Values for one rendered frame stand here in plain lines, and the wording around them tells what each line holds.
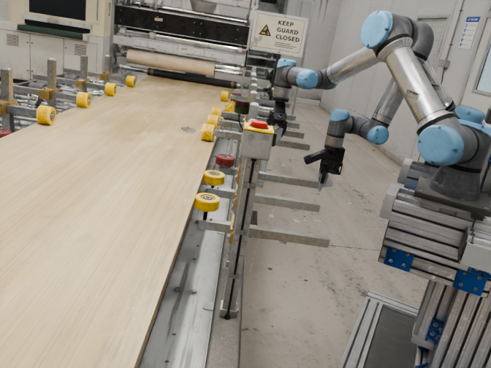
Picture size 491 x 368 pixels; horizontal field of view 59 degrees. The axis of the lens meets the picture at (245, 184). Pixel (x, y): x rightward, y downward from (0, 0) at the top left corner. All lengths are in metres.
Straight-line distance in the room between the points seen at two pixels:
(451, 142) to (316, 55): 9.42
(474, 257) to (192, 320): 0.84
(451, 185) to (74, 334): 1.14
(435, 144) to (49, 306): 1.06
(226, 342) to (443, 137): 0.81
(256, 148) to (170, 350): 0.57
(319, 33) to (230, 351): 9.85
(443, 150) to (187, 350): 0.89
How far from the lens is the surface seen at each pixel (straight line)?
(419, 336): 2.01
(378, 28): 1.49
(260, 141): 1.00
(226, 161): 1.84
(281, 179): 1.89
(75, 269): 1.00
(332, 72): 1.80
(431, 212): 1.52
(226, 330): 1.18
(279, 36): 4.03
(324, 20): 10.68
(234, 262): 1.13
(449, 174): 1.50
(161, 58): 4.16
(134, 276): 0.98
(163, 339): 1.26
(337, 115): 1.83
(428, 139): 1.36
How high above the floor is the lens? 1.43
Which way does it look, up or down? 19 degrees down
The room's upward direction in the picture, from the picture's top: 9 degrees clockwise
